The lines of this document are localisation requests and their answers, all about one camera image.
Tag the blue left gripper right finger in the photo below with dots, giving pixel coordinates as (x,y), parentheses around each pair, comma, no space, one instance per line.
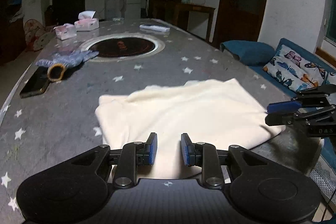
(192,153)

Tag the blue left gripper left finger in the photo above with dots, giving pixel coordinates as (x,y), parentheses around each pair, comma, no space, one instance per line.
(146,152)

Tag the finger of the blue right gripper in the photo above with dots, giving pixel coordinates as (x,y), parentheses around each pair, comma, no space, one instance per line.
(284,107)
(277,119)

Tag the cream sweatshirt garment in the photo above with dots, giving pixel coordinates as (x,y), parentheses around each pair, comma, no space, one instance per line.
(211,111)

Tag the butterfly print pillow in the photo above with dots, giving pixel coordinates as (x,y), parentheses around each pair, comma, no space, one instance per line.
(291,70)

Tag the blue covered sofa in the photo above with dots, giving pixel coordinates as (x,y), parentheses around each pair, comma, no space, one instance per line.
(256,55)

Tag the round black induction cooktop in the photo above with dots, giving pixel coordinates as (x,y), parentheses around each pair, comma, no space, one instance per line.
(123,47)

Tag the black smartphone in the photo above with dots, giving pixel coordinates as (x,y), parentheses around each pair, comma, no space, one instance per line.
(37,84)

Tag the small clear plastic item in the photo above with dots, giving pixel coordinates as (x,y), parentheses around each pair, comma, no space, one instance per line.
(119,19)

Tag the dark wooden side table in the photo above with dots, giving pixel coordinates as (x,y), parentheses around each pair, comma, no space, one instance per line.
(195,19)

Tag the pink tissue box large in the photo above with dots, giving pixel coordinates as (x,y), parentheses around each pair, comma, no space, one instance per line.
(87,21)

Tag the small pink tissue pack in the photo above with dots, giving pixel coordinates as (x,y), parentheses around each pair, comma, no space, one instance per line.
(66,31)

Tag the water dispenser with blue bottle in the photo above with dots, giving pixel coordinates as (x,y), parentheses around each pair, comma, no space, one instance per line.
(110,7)

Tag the floor fan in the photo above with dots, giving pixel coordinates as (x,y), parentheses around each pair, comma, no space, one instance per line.
(37,36)

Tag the dark wooden display cabinet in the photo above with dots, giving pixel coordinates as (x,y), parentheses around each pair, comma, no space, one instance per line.
(12,32)

